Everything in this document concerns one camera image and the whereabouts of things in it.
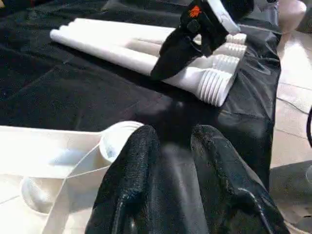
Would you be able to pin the black table mat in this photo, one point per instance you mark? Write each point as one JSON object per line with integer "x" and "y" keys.
{"x": 61, "y": 92}

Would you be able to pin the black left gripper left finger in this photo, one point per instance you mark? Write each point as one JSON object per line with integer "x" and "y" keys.
{"x": 126, "y": 185}

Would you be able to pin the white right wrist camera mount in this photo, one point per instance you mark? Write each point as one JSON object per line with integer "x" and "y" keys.
{"x": 224, "y": 18}

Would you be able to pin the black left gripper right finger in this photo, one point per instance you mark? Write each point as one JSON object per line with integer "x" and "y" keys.
{"x": 226, "y": 185}

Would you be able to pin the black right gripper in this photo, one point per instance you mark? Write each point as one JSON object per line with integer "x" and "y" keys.
{"x": 200, "y": 19}

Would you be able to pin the white plastic table top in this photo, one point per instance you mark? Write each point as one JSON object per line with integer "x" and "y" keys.
{"x": 48, "y": 146}

